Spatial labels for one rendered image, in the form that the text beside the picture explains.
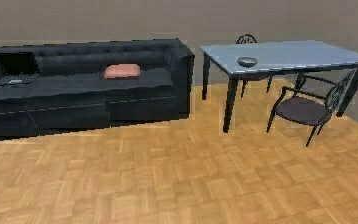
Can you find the grey table with black legs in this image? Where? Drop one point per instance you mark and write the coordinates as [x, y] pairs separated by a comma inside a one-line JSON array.
[[287, 55]]

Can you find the grey bowl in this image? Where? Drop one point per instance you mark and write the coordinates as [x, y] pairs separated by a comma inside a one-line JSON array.
[[247, 61]]

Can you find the black metal chair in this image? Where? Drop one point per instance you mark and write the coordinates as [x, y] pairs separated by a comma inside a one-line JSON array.
[[302, 110], [246, 39]]

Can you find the pink cushion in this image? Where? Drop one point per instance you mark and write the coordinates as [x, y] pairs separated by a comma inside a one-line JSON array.
[[122, 71]]

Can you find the black laptop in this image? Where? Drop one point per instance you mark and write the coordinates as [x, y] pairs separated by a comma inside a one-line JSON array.
[[17, 66]]

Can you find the black tufted sofa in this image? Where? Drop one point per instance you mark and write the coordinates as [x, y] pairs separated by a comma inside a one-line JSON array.
[[87, 93]]

